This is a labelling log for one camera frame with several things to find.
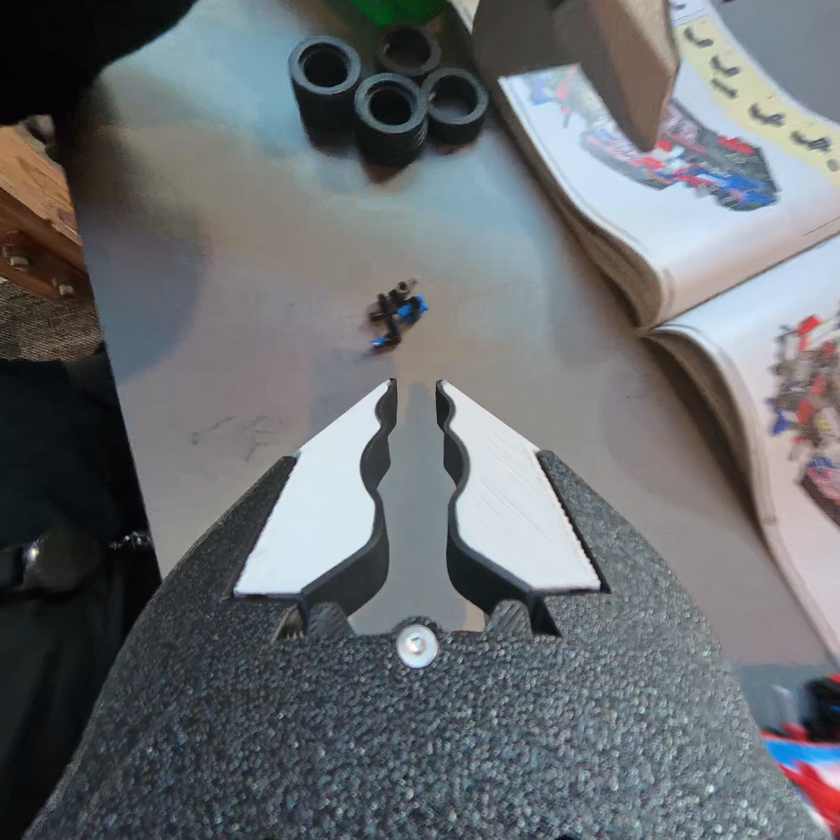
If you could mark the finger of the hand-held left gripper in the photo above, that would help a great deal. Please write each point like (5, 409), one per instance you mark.
(518, 39)
(630, 65)

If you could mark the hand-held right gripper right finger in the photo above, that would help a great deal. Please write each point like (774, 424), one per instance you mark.
(525, 512)

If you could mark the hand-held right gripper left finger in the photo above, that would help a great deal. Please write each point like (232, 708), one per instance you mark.
(315, 512)

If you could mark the black connector with blue pin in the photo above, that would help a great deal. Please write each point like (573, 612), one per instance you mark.
(386, 315)

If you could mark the toy brick race car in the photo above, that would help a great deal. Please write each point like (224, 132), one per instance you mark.
(814, 774)

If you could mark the grey desk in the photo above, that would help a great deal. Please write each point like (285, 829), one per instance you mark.
(262, 262)

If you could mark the green plastic bin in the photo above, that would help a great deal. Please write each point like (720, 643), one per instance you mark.
(394, 10)

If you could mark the ribbed black rubber tyre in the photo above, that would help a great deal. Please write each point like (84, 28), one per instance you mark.
(367, 138)

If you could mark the open building instruction book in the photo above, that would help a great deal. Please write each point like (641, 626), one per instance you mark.
(709, 262)

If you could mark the person's black clothing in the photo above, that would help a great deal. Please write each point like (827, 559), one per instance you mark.
(59, 689)

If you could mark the wooden furniture piece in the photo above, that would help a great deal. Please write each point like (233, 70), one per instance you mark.
(33, 197)

